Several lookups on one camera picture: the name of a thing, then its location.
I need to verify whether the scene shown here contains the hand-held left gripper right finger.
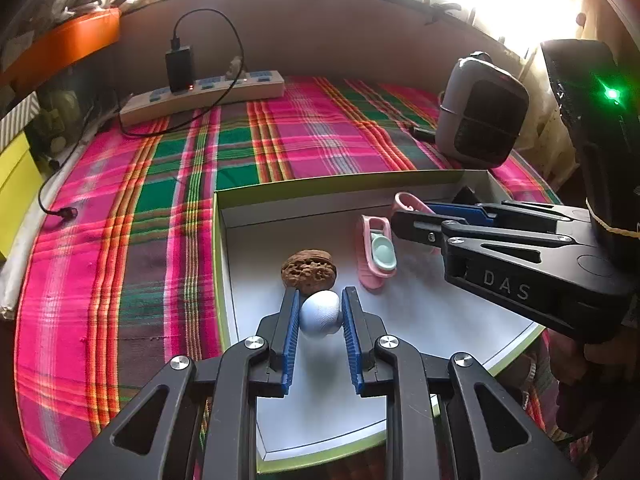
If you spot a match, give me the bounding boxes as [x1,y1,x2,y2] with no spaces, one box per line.
[341,286,583,480]

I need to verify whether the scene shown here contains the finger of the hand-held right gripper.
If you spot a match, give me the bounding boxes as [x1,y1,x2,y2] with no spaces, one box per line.
[425,200,596,236]
[391,210,560,252]

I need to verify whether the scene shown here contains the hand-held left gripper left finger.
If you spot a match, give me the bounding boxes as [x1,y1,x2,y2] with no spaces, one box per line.
[60,287,302,480]

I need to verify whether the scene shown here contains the pink clip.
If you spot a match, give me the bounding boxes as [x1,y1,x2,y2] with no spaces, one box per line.
[356,214,398,292]
[393,191,436,216]

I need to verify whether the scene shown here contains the white mushroom knob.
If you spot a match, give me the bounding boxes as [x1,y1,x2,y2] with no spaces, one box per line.
[299,290,346,337]

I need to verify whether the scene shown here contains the brown walnut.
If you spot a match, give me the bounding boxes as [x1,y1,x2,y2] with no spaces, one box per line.
[280,248,338,296]

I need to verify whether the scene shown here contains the white shallow cardboard box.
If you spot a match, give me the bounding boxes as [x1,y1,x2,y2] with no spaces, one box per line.
[212,169,548,476]

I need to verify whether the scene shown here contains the person's right forearm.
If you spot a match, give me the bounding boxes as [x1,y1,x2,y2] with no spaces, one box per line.
[550,330,640,446]

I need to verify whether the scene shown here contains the grey space heater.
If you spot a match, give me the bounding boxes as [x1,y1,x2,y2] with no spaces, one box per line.
[436,51,530,170]

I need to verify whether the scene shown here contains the cream dotted curtain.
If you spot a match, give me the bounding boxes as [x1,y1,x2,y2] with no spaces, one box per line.
[500,0,606,196]

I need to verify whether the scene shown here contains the pink green plaid tablecloth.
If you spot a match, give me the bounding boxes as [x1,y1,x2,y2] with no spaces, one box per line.
[12,76,556,480]

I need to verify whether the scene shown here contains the white power strip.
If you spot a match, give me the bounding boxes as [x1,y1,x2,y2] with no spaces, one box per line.
[119,69,286,128]

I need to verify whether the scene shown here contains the black charger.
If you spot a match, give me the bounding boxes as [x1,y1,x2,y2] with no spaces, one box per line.
[166,46,195,93]

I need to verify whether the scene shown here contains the yellow cardboard box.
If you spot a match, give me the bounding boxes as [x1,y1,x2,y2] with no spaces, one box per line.
[0,132,41,261]

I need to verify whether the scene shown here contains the green jars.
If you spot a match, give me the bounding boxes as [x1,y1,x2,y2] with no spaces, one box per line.
[30,80,91,161]

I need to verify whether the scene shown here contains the striped cardboard box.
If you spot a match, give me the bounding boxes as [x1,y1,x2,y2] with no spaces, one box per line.
[0,91,40,148]

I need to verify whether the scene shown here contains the black charging cable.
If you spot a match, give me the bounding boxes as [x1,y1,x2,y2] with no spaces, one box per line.
[39,8,246,222]

